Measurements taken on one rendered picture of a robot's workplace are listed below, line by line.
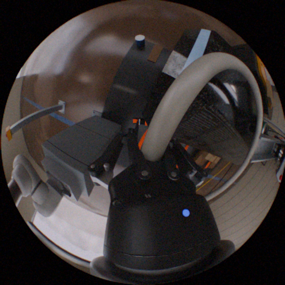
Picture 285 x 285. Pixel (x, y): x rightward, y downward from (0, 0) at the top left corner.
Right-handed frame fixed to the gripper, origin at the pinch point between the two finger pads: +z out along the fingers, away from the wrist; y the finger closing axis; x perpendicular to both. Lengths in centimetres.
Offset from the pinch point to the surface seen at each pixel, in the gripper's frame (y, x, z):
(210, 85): 15.0, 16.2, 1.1
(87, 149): -34.4, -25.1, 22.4
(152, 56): 2, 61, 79
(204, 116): 19.0, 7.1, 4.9
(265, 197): 517, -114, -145
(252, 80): 20.8, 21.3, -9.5
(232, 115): 28.2, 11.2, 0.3
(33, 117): -134, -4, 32
